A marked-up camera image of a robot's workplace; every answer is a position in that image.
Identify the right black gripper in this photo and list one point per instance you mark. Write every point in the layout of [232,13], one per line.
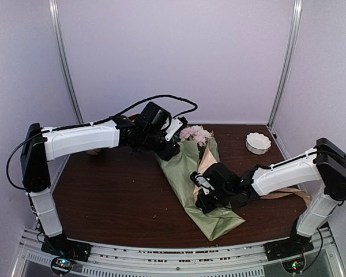
[205,206]

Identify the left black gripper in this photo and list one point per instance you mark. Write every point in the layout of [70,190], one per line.
[168,153]

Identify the pink rose stem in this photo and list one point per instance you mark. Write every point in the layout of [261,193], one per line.
[187,134]

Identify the white rose stem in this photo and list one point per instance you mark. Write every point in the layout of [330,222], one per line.
[200,135]

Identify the beige ribbon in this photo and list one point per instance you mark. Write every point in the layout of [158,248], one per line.
[284,192]

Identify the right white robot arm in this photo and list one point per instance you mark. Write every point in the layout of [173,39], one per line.
[219,186]

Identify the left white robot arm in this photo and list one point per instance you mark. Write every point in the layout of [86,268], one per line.
[153,129]

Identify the small white round bowl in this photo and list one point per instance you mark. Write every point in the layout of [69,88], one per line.
[94,152]

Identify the white scalloped bowl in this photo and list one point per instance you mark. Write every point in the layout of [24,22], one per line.
[258,143]

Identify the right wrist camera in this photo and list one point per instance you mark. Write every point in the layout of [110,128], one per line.
[200,183]

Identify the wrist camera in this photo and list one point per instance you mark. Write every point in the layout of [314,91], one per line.
[200,183]
[173,128]

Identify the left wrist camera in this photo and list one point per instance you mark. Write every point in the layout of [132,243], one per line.
[173,128]

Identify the front aluminium rail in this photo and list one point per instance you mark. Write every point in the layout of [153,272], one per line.
[235,260]

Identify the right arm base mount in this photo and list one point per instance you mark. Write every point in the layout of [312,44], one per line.
[291,254]

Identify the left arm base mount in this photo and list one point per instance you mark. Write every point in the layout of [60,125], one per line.
[66,259]

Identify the left aluminium frame post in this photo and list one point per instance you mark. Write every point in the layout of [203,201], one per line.
[56,22]

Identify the aluminium frame post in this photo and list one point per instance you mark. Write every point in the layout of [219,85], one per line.
[56,22]
[289,54]

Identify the right aluminium frame post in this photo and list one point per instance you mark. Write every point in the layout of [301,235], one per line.
[289,54]

